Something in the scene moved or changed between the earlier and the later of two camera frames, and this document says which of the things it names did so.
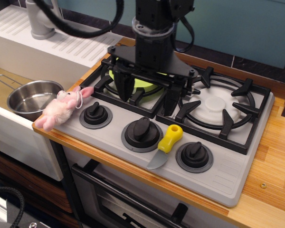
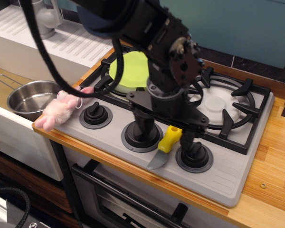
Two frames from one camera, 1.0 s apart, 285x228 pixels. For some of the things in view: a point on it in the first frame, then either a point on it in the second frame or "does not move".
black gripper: (152, 56) to (170, 105)
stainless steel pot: (29, 99) does not move
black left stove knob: (95, 117) does not move
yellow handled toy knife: (166, 146) does not move
